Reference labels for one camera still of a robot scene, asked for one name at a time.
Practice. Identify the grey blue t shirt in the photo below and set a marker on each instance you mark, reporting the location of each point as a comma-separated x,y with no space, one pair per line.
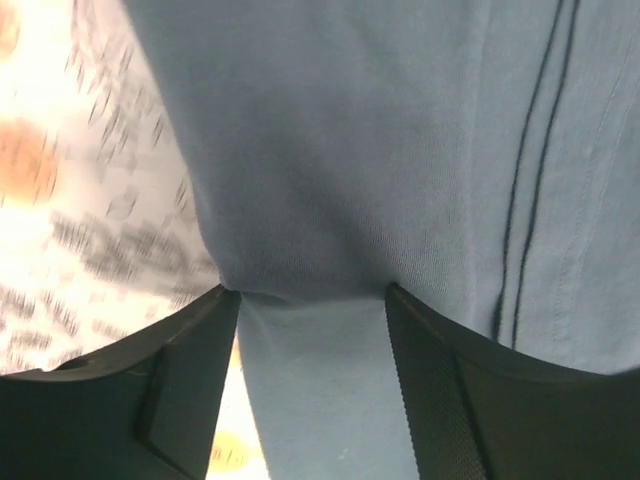
484,155

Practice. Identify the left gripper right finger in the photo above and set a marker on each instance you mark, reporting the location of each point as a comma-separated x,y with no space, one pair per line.
478,410

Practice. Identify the floral patterned table mat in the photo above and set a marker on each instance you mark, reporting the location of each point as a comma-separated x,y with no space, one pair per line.
99,236

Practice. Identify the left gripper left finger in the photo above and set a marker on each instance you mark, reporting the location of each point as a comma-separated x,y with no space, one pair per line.
144,407

